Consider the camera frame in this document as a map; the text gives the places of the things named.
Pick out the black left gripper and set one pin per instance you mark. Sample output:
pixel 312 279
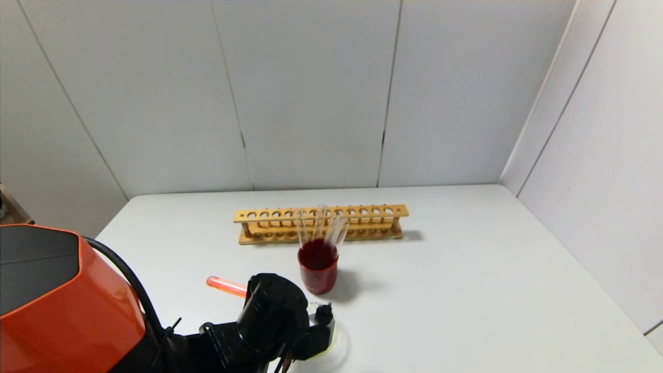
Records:
pixel 316 336

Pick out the red pigment test tube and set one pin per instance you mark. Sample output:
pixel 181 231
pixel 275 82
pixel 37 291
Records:
pixel 225 286

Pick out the yellow pigment test tube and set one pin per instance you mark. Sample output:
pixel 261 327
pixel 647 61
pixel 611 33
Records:
pixel 302 228

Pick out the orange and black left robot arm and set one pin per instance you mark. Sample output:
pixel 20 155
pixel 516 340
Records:
pixel 67 311

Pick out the empty clear glass test tube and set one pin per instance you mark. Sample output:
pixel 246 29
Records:
pixel 321 223
pixel 334 233
pixel 343 230

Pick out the wooden test tube rack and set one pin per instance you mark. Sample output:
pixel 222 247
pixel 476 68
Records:
pixel 400 210

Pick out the clear glass beaker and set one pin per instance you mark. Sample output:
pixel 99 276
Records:
pixel 336 336

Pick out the red plastic cup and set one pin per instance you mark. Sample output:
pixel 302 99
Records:
pixel 318 282

